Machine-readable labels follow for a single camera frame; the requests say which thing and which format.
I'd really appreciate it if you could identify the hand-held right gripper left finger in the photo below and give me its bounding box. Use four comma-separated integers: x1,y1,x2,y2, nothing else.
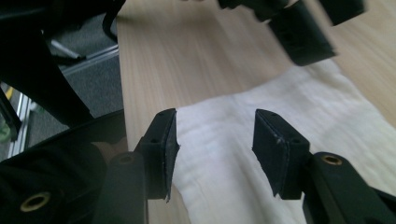
136,107,181,203

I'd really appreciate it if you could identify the white towel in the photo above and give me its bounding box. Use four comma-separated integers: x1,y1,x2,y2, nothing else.
169,58,396,224

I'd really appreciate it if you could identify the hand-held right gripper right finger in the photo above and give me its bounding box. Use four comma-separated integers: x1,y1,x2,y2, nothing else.
251,108,313,201

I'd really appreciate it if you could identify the grey metal rail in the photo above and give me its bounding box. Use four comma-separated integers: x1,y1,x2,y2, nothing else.
60,45,120,77

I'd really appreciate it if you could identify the aluminium frame bar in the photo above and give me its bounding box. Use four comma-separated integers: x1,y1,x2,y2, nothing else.
7,91,35,158

